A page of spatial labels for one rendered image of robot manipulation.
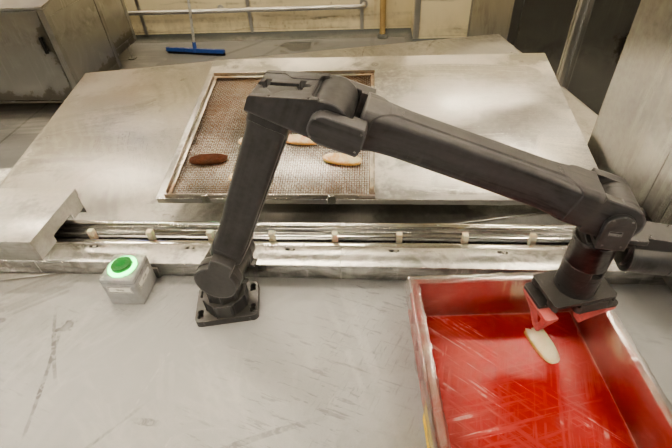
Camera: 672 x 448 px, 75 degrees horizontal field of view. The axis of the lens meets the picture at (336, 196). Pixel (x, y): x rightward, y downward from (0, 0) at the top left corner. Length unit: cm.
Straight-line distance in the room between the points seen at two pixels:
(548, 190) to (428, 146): 16
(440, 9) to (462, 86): 297
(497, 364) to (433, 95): 76
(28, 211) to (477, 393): 100
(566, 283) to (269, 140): 47
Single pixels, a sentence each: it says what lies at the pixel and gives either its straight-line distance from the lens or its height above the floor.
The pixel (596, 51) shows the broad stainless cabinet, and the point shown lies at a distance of 277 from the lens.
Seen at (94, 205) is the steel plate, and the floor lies 82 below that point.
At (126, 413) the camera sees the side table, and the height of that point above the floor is 82.
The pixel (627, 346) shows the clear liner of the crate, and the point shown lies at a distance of 82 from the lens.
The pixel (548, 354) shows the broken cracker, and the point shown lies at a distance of 88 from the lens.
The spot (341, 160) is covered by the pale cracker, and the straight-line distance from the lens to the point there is 109.
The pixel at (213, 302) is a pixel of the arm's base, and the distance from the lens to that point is 88.
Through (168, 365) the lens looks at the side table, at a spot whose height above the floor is 82.
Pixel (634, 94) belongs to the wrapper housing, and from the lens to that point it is 113.
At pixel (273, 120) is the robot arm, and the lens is 55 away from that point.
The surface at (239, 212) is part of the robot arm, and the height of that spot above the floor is 110.
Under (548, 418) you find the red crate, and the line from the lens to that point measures 83.
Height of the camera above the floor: 154
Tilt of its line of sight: 39 degrees down
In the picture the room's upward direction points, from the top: 4 degrees counter-clockwise
